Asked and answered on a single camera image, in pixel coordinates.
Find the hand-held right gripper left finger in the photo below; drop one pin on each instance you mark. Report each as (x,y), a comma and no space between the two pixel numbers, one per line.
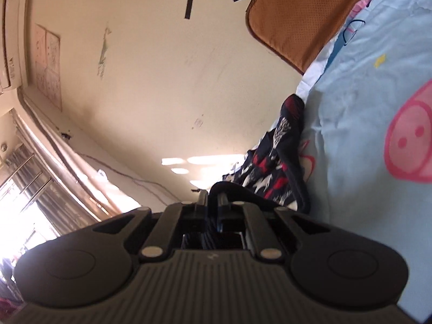
(172,222)

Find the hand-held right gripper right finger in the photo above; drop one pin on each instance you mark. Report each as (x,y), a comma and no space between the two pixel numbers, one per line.
(251,222)

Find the black red printed garment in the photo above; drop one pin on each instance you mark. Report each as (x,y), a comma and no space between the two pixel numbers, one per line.
(294,170)

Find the beige curtain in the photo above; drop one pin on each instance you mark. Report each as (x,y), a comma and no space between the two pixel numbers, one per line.
(77,175)

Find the light blue cartoon bed sheet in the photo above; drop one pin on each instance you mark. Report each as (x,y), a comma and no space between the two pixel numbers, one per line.
(354,125)

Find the bright window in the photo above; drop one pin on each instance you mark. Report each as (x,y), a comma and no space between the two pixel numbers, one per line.
(23,216)

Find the brown cushion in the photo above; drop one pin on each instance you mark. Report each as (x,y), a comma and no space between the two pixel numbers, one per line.
(297,13)

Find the white air conditioner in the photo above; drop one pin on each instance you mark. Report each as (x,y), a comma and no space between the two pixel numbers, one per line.
(10,40)

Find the wall poster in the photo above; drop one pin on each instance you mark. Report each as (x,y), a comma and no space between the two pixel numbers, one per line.
(49,67)

